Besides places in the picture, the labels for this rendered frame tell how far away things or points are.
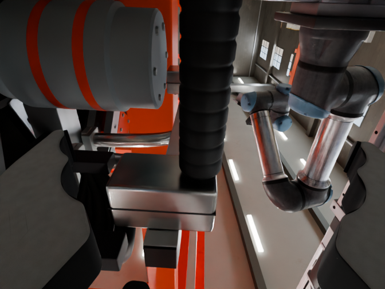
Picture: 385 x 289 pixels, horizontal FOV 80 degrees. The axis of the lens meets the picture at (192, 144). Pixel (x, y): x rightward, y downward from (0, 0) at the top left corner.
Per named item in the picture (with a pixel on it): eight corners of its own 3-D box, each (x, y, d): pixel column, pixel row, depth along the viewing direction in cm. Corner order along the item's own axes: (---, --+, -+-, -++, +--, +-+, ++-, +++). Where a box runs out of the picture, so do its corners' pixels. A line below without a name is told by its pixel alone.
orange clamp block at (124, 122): (87, 131, 58) (101, 140, 67) (118, 133, 58) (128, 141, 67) (91, 105, 59) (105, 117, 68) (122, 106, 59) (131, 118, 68)
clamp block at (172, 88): (165, 70, 47) (166, 95, 50) (210, 72, 47) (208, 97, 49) (169, 64, 51) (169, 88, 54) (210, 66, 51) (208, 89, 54)
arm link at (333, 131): (357, 73, 58) (297, 218, 87) (399, 70, 62) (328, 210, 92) (321, 62, 68) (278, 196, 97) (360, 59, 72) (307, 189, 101)
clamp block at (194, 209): (102, 186, 18) (112, 230, 21) (218, 193, 18) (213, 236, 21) (122, 150, 22) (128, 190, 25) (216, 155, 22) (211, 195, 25)
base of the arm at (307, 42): (388, 30, 50) (368, 75, 55) (345, 23, 63) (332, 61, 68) (321, 27, 49) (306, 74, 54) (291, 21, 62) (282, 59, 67)
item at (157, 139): (78, 133, 40) (91, 180, 46) (190, 139, 39) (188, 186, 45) (113, 96, 55) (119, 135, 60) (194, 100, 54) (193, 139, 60)
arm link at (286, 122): (296, 114, 96) (290, 132, 101) (280, 104, 105) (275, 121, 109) (280, 116, 94) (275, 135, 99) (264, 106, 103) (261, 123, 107)
